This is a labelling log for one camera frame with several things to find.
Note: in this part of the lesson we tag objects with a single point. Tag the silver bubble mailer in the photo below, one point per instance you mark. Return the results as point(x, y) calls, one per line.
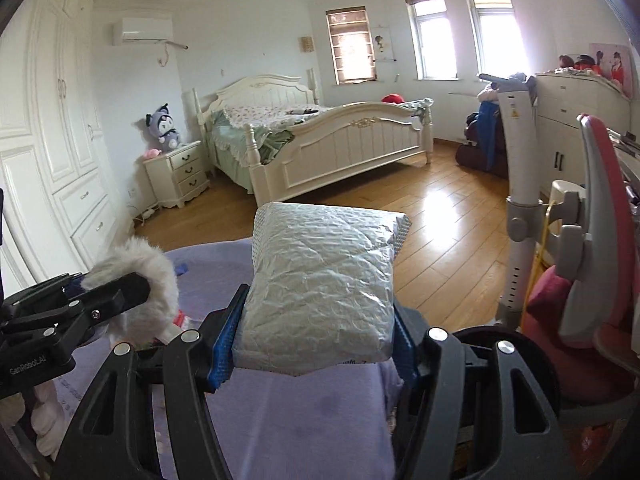
point(320, 285)

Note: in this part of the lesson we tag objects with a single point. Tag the red dolls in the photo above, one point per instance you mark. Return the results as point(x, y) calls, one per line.
point(580, 64)

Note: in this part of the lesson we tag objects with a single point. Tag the pile of clothes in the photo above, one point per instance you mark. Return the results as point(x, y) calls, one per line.
point(500, 90)

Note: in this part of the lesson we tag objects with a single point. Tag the white power strip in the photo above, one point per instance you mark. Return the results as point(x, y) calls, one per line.
point(145, 212)

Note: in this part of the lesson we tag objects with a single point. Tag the white perforated post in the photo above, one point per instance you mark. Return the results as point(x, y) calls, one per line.
point(517, 160)

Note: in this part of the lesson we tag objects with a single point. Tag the white wardrobe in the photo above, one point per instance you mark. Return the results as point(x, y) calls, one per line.
point(55, 135)

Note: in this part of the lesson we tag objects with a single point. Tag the small brown wall ornament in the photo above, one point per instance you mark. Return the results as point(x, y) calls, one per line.
point(307, 44)

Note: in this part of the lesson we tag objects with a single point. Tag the wall poster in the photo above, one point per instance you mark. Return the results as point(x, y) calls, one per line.
point(382, 45)

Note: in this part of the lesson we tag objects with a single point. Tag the person's left forearm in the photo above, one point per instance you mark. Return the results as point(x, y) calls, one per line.
point(47, 420)

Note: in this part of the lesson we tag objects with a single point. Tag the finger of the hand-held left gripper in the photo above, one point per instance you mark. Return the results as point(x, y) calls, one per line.
point(115, 295)
point(60, 287)

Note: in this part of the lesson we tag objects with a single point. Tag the blue cloth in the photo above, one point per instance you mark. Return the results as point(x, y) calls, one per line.
point(489, 135)

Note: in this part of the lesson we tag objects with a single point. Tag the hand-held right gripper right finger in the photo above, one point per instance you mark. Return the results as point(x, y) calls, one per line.
point(407, 345)

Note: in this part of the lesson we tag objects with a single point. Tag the white dresser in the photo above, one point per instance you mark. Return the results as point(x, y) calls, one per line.
point(575, 125)

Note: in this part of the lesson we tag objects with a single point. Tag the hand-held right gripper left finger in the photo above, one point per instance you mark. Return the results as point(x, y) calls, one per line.
point(225, 350)

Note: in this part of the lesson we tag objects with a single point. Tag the white air conditioner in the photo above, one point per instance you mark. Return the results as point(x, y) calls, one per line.
point(142, 30)

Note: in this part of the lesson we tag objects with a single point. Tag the cream nightstand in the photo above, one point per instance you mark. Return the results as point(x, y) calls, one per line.
point(180, 172)

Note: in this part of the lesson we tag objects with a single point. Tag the brown armchair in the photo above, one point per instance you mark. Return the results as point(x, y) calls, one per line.
point(472, 155)

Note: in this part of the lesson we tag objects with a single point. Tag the white fluffy fur piece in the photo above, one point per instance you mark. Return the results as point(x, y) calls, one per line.
point(150, 265)

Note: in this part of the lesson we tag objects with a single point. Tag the purple plush toy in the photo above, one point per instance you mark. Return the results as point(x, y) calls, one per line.
point(164, 127)

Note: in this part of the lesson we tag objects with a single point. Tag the pink plush toy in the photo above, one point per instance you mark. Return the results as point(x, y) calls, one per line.
point(151, 152)

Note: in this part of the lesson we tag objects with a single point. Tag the pink desk chair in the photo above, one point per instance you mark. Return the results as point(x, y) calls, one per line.
point(600, 240)

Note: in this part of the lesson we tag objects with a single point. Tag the green bedspread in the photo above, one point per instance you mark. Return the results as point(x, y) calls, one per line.
point(235, 132)

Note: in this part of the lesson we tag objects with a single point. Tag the figure poster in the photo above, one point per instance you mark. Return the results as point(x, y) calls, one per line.
point(612, 67)

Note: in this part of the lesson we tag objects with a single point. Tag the cream wooden bed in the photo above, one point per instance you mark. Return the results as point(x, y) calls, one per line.
point(350, 150)

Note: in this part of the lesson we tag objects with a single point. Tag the purple printed tablecloth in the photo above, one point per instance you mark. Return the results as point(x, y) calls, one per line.
point(310, 425)

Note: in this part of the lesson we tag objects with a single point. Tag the white wall radiator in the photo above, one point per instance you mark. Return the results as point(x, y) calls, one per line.
point(462, 93)

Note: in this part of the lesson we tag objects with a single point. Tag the window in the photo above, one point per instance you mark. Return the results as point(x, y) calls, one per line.
point(432, 37)
point(495, 35)

